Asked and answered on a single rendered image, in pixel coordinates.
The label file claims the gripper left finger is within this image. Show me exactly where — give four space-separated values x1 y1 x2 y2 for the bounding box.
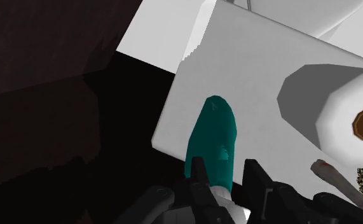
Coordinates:
115 156 235 224

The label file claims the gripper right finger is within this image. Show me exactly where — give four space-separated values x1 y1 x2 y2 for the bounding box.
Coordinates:
242 158 363 224

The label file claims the teal bottle with white cap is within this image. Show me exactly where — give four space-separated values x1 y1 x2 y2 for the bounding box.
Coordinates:
184 95 252 224

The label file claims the grey stick with red tip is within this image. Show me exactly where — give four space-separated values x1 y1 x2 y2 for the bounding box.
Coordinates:
310 158 363 218

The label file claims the white toilet paper roll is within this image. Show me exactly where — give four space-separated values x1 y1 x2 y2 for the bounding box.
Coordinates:
276 63 363 169

